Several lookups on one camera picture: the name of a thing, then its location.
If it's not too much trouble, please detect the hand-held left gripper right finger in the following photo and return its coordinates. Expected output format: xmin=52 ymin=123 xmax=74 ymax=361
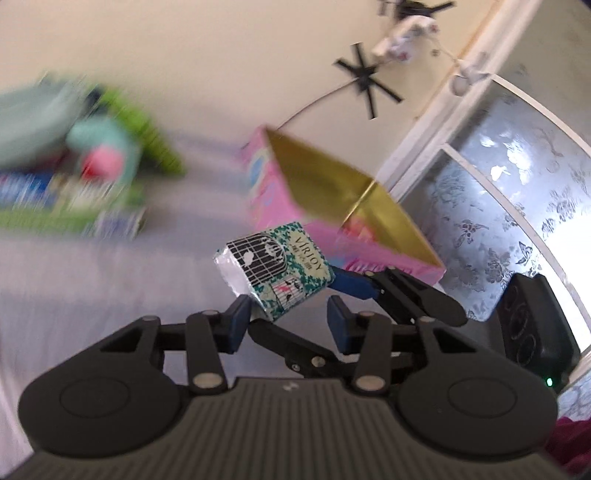
xmin=327 ymin=298 xmax=440 ymax=393

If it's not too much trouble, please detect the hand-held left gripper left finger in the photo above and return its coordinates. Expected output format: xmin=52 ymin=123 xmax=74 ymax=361
xmin=99 ymin=295 xmax=251 ymax=394

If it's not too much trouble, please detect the pale teal zip pouch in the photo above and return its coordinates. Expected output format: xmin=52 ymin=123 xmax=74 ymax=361
xmin=0 ymin=78 xmax=98 ymax=169

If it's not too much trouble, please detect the green and blue flat box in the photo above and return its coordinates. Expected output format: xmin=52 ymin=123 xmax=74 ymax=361
xmin=0 ymin=171 xmax=148 ymax=240

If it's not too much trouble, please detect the teal and pink soft item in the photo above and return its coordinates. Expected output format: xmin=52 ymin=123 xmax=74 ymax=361
xmin=65 ymin=115 xmax=144 ymax=183

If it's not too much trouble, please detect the thin grey wall cable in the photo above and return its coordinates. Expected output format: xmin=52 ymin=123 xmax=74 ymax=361
xmin=276 ymin=85 xmax=363 ymax=132

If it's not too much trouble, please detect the white wall hook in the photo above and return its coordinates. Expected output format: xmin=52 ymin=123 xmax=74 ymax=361
xmin=450 ymin=52 xmax=491 ymax=96

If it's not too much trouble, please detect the frosted floral window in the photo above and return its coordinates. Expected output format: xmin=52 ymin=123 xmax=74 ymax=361
xmin=376 ymin=0 xmax=591 ymax=407

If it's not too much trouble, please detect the white hanging cloth figure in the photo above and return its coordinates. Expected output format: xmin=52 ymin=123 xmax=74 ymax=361
xmin=372 ymin=14 xmax=439 ymax=63

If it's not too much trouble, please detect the maroon clothing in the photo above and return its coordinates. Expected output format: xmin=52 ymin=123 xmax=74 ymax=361
xmin=545 ymin=413 xmax=591 ymax=479

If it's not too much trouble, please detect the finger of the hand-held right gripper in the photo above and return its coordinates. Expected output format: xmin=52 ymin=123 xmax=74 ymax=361
xmin=248 ymin=318 xmax=356 ymax=380
xmin=329 ymin=268 xmax=468 ymax=329

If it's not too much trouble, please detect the green packet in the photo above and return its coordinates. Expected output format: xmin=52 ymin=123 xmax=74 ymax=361
xmin=90 ymin=85 xmax=185 ymax=178

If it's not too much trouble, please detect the birdcage print tissue packet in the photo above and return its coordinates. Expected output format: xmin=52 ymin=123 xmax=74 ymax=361
xmin=213 ymin=222 xmax=336 ymax=322

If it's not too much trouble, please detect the pink cardboard box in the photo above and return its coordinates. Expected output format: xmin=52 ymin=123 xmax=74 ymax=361
xmin=240 ymin=126 xmax=448 ymax=287

